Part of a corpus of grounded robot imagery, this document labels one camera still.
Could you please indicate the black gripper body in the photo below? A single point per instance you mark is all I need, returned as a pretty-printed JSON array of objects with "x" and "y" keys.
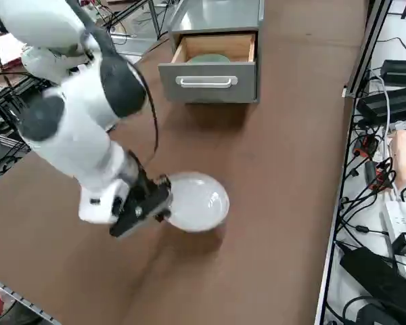
[{"x": 145, "y": 206}]

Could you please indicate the pale gray round plate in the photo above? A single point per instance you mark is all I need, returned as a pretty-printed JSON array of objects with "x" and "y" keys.
[{"x": 196, "y": 203}]

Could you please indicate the mint green round plate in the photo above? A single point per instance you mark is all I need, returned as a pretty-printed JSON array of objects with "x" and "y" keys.
[{"x": 208, "y": 59}]

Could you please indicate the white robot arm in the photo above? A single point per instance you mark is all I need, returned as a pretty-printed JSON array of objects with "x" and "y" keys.
[{"x": 81, "y": 135}]

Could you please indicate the gray metal drawer cabinet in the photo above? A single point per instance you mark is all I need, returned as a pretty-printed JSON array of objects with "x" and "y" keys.
[{"x": 223, "y": 17}]

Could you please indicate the orange and black connector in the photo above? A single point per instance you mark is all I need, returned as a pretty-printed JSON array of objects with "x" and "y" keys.
[{"x": 367, "y": 145}]

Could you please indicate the large black flat box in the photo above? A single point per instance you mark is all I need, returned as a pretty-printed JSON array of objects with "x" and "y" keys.
[{"x": 368, "y": 267}]

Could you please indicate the long black power brick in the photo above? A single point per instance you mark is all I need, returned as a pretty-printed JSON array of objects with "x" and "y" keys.
[{"x": 389, "y": 105}]

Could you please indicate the white power strip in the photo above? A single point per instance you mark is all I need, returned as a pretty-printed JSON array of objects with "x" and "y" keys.
[{"x": 402, "y": 218}]

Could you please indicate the aluminium diagonal strut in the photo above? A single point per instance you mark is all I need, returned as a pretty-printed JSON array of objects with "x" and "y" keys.
[{"x": 368, "y": 44}]

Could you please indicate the black rectangular power brick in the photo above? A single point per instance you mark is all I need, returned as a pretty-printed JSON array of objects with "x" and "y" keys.
[{"x": 402, "y": 69}]

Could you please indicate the perforated aluminium rail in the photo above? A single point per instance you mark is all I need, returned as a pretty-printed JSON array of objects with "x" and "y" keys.
[{"x": 17, "y": 294}]

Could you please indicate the black aluminium frame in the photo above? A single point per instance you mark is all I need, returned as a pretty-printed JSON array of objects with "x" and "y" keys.
[{"x": 3, "y": 118}]

